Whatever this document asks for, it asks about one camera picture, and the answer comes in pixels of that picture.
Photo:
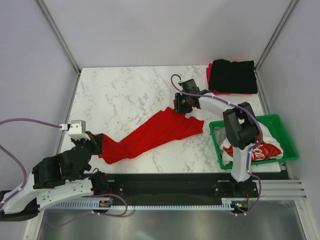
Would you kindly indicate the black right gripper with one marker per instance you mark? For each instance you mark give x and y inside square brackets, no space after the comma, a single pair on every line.
[178,107]

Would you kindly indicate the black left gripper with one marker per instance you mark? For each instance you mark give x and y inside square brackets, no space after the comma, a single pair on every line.
[97,141]

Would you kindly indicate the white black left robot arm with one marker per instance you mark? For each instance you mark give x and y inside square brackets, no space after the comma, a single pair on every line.
[56,179]

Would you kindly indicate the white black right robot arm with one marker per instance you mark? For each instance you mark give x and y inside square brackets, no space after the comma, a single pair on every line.
[240,123]

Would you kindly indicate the folded pink t-shirt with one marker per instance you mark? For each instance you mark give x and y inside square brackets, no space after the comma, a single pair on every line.
[212,85]

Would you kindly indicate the grey t-shirt in bin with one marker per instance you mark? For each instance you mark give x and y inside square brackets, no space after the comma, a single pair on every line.
[220,136]

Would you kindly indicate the folded black t-shirt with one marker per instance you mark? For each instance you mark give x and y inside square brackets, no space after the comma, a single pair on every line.
[233,76]

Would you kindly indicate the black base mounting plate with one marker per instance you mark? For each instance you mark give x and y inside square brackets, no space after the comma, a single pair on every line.
[131,185]

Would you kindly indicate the green plastic bin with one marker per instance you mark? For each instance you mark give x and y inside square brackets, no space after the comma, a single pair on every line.
[277,129]

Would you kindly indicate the white red printed t-shirt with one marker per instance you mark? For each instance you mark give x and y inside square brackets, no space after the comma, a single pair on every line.
[269,149]

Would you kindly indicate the white slotted cable duct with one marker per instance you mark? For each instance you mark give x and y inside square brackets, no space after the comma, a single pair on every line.
[86,203]

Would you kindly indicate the aluminium rail right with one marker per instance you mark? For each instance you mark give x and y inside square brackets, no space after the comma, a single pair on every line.
[282,190]

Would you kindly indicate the aluminium frame post left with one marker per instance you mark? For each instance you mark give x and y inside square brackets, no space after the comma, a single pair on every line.
[58,35]

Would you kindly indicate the aluminium frame post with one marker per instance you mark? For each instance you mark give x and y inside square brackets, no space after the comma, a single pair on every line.
[277,32]
[58,35]

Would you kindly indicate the aluminium frame post right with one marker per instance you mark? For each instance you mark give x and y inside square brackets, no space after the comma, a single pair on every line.
[277,32]

